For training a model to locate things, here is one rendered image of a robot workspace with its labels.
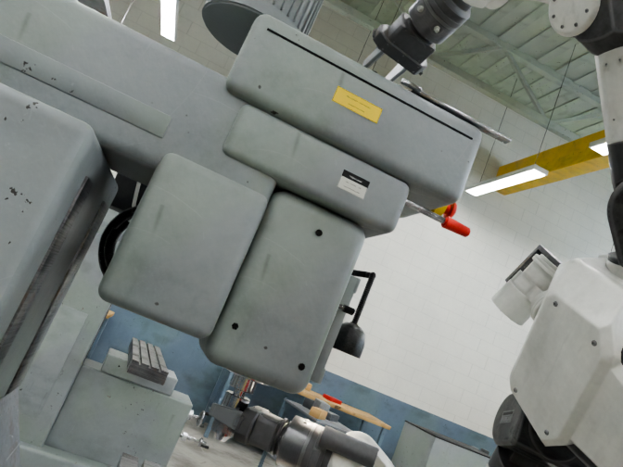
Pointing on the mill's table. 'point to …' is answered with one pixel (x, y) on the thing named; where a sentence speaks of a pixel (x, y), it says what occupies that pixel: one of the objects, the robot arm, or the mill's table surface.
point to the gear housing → (317, 171)
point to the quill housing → (286, 294)
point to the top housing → (355, 111)
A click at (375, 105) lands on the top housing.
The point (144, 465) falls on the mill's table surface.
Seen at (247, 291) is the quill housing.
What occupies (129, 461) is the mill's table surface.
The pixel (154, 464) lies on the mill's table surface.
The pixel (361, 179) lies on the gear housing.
